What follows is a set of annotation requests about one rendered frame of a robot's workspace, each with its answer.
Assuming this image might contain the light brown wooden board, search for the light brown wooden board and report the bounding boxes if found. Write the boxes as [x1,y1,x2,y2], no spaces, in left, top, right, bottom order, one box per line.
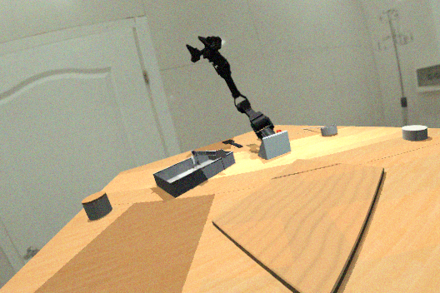
[212,159,384,293]

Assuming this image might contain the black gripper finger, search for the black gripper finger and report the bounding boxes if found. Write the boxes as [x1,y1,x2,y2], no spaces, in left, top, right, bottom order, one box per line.
[186,45,197,59]
[198,36,215,50]

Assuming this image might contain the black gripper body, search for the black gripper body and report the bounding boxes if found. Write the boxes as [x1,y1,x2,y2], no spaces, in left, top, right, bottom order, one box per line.
[191,37,222,62]

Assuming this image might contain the short grey cylinder with tan top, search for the short grey cylinder with tan top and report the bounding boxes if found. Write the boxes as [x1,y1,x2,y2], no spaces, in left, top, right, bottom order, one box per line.
[82,191,112,221]

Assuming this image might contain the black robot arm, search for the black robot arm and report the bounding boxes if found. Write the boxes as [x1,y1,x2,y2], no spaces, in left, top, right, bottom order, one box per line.
[212,51,276,140]

